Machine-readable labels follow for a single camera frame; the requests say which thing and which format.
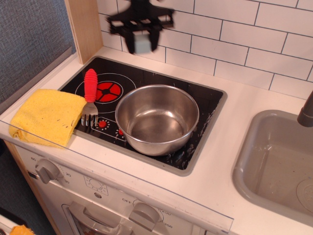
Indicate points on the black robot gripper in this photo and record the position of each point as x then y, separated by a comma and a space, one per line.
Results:
141, 15

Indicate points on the grey cube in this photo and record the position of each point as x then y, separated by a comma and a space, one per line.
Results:
142, 43

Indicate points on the yellow cloth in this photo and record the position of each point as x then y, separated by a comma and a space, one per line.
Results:
48, 117

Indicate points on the orange cloth on floor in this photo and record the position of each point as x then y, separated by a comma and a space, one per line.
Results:
21, 230

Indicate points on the black toy stove top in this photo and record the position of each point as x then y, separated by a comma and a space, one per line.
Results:
115, 80

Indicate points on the stainless steel pot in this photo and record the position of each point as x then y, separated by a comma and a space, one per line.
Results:
157, 120

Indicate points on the left grey oven knob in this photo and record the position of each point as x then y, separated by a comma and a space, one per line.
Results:
46, 170

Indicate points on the grey oven knob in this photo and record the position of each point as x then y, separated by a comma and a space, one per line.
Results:
46, 170
144, 216

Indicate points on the right grey oven knob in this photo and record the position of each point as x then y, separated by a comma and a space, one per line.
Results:
144, 216

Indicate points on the grey faucet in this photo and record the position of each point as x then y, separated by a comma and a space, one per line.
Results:
305, 117

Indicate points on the grey toy sink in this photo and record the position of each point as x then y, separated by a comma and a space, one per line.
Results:
274, 169

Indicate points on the wooden side post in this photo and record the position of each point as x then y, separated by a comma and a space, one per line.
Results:
85, 25

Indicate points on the red handled toy fork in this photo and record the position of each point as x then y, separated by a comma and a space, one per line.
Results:
90, 111

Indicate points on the grey oven door handle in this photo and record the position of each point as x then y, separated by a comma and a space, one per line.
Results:
96, 222

